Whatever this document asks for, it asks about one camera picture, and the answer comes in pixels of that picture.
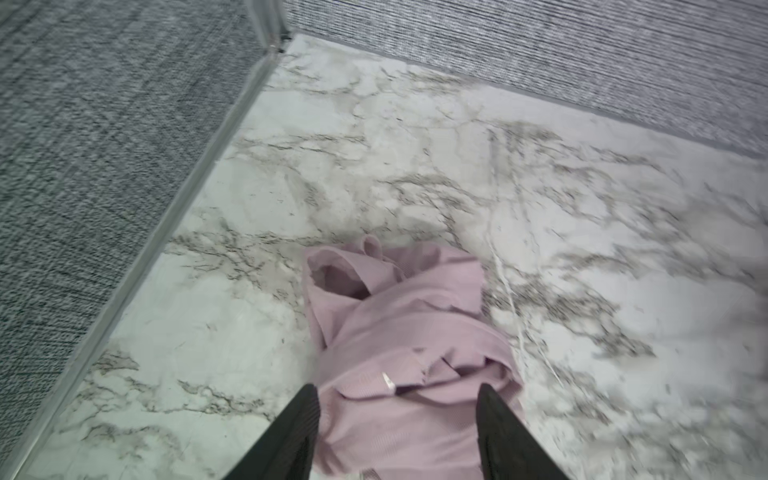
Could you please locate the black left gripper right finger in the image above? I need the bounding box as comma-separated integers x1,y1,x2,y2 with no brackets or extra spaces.
475,383,569,480

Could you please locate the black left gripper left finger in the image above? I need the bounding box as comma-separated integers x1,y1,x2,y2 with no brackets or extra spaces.
224,384,321,480

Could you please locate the light pink cloth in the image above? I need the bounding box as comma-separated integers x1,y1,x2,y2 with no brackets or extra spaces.
302,236,522,479

